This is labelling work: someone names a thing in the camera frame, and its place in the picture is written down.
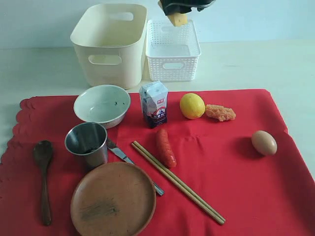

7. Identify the cream plastic tub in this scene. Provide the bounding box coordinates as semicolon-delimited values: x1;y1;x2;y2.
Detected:
70;3;147;89

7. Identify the white perforated plastic basket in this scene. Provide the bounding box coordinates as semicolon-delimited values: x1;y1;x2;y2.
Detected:
146;20;201;82

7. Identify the pale green ceramic bowl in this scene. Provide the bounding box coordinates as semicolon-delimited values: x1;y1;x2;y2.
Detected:
73;85;131;129

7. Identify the red tablecloth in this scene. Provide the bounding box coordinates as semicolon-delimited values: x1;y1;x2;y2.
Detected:
0;89;315;236

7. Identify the stainless steel cup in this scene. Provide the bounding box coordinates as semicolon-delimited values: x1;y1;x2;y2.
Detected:
64;122;108;170

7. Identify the metal table knife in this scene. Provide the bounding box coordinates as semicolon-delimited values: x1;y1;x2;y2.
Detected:
106;138;164;196

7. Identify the blue white milk carton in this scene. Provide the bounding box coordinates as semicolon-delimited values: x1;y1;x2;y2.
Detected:
139;81;168;128

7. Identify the yellow cheese wedge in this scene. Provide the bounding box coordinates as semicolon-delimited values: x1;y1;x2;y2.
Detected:
167;13;188;27

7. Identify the red sausage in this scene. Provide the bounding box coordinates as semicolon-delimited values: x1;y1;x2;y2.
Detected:
156;129;177;169

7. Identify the lower wooden chopstick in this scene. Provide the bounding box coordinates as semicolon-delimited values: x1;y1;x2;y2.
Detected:
130;142;223;225

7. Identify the dark wooden spoon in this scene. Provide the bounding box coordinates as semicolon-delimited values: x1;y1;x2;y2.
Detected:
33;140;53;226

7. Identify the upper wooden chopstick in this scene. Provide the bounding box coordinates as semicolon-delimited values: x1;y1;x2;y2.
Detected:
133;140;226;223

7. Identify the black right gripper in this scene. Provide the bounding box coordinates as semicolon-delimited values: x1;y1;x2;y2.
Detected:
162;0;216;16

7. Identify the brown egg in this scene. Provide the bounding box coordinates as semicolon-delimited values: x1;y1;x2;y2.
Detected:
251;130;278;155

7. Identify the wooden chopstick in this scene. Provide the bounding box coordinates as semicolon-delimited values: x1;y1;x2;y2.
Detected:
130;142;223;225
133;140;226;223

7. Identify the yellow lemon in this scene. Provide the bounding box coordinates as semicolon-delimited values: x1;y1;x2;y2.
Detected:
180;93;205;119

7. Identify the orange fried chicken nugget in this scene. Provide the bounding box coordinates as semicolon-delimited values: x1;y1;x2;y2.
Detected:
205;104;236;122

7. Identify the brown clay plate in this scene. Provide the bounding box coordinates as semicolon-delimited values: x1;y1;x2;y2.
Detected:
70;162;157;236

